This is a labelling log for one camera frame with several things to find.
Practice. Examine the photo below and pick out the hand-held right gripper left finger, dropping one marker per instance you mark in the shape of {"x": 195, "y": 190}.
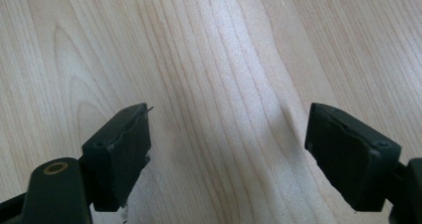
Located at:
{"x": 116, "y": 157}

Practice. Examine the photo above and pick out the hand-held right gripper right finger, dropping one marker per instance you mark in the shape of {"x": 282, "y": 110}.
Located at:
{"x": 348, "y": 157}

